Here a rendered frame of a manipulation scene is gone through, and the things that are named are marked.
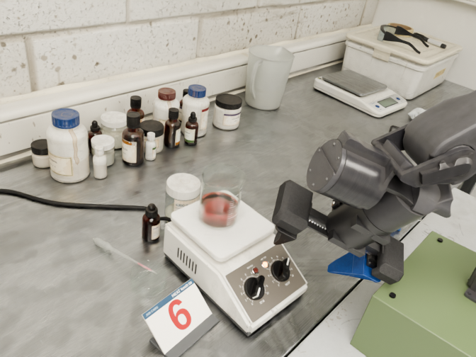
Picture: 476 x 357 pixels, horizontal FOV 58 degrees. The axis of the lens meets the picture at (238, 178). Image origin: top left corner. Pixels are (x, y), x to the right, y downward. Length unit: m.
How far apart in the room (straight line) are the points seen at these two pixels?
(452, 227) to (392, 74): 0.72
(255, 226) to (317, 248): 0.17
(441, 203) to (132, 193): 0.56
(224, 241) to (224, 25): 0.76
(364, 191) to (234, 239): 0.25
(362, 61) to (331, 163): 1.19
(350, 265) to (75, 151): 0.52
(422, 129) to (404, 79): 1.09
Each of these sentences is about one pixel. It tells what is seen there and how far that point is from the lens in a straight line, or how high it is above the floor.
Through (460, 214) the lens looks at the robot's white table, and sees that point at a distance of 1.03.
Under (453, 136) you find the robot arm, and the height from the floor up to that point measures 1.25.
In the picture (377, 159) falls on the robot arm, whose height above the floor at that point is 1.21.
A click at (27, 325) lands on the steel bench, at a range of 0.65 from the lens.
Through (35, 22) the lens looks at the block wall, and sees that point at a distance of 0.93.
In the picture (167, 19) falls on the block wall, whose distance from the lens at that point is 1.11.
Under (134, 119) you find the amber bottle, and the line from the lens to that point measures 0.87.
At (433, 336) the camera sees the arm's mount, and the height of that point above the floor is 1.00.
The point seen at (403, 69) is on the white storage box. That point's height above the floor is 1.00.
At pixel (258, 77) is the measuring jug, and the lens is 1.19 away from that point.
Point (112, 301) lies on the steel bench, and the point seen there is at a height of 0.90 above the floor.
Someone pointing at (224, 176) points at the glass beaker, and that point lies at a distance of 0.65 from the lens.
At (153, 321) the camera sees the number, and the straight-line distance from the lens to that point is 0.59.
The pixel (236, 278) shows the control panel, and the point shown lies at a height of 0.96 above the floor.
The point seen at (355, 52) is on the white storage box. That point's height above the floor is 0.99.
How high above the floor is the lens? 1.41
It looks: 34 degrees down
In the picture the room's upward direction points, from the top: 10 degrees clockwise
